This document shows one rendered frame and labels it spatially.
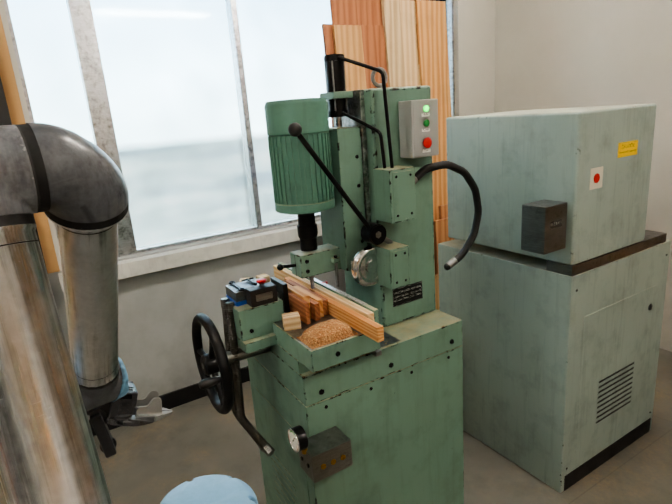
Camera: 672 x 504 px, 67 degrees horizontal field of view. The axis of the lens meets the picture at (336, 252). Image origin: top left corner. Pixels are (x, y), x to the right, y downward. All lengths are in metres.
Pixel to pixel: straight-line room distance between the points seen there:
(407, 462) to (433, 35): 2.46
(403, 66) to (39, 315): 2.72
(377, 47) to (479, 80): 0.95
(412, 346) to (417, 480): 0.48
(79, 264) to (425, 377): 1.10
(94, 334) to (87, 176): 0.35
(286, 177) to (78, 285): 0.69
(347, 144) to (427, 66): 1.87
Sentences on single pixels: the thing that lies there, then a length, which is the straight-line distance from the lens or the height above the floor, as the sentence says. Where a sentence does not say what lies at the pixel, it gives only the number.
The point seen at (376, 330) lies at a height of 0.93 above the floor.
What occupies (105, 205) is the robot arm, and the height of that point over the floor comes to 1.36.
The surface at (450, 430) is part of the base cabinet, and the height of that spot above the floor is 0.42.
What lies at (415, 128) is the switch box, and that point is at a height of 1.40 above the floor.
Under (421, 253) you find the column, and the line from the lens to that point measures 1.63.
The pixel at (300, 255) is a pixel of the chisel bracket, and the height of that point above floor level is 1.07.
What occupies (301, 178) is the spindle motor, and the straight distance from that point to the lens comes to 1.39.
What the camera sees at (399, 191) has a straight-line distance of 1.43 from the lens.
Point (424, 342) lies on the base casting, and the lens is 1.58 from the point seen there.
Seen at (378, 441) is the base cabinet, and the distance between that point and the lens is 1.62.
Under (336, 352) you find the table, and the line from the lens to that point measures 1.31.
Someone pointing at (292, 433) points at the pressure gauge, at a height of 0.68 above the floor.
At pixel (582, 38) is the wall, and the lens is 3.52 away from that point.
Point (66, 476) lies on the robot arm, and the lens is 0.76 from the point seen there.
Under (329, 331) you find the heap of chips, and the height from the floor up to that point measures 0.93.
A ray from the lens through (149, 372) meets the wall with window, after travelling 2.86.
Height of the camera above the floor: 1.46
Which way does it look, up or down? 15 degrees down
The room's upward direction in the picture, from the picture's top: 4 degrees counter-clockwise
